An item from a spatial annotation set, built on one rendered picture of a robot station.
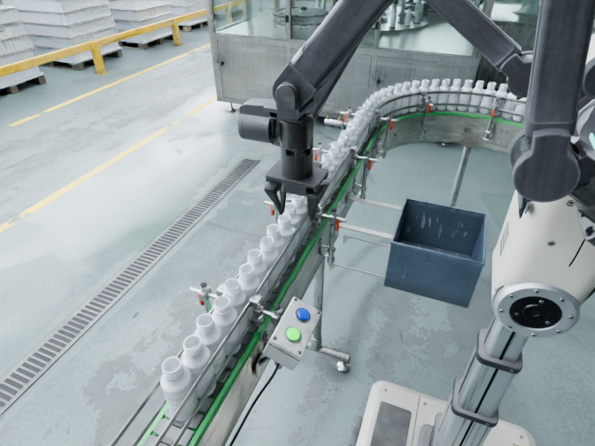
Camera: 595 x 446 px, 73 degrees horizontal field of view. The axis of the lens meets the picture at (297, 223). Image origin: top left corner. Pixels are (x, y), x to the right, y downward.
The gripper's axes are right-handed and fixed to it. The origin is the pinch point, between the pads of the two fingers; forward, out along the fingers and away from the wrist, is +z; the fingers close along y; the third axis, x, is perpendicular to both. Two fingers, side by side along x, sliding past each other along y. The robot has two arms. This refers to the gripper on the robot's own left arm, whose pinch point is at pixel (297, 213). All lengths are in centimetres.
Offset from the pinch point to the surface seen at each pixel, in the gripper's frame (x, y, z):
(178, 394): -28.2, -13.7, 28.7
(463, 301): 56, 42, 64
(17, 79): 313, -544, 123
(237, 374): -13.5, -9.9, 40.8
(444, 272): 56, 33, 53
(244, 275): 2.0, -14.8, 23.9
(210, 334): -15.1, -14.3, 26.0
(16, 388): -9, -147, 139
